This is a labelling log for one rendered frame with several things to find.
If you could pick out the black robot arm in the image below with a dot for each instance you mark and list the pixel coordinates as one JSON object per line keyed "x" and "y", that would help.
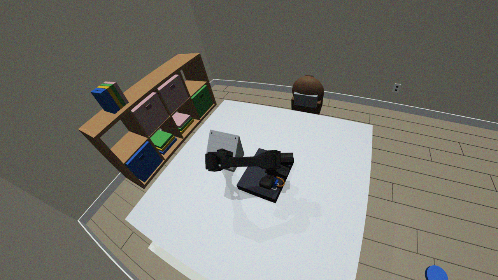
{"x": 270, "y": 160}

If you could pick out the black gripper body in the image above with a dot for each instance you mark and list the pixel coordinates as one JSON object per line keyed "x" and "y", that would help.
{"x": 268, "y": 181}

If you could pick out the dark grey flat panel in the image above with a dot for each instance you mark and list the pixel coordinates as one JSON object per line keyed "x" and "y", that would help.
{"x": 249, "y": 182}

